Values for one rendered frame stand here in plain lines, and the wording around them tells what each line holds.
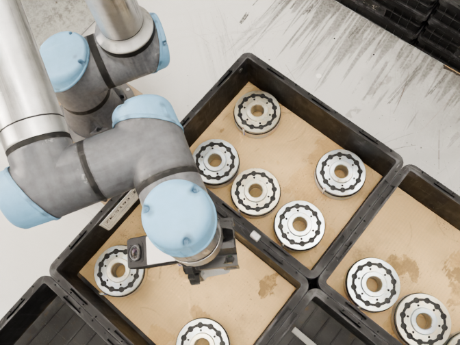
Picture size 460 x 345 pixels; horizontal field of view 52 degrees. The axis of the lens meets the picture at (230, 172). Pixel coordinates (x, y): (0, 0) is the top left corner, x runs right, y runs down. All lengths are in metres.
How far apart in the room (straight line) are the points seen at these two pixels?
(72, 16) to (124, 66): 1.42
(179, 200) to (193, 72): 0.83
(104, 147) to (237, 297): 0.53
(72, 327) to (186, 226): 0.61
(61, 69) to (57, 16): 1.45
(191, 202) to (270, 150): 0.58
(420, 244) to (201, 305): 0.46
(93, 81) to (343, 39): 0.67
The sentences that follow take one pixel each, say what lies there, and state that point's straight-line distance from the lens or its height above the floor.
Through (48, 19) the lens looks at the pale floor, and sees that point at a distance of 2.44.
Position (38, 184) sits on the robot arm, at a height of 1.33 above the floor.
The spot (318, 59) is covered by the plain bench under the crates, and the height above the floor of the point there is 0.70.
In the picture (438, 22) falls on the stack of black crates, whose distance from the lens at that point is 1.84.
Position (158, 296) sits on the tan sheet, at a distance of 1.00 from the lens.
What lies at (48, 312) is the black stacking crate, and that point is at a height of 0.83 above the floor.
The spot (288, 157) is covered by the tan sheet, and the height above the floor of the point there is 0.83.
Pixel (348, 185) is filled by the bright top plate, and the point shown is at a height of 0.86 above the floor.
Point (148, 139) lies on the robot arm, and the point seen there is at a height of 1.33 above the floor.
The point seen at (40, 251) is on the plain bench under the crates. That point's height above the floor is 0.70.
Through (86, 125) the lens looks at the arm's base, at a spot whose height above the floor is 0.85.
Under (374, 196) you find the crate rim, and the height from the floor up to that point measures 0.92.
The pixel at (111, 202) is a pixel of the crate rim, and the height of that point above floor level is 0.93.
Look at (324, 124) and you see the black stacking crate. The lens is 1.03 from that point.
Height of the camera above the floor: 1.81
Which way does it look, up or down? 72 degrees down
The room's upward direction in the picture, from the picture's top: 12 degrees counter-clockwise
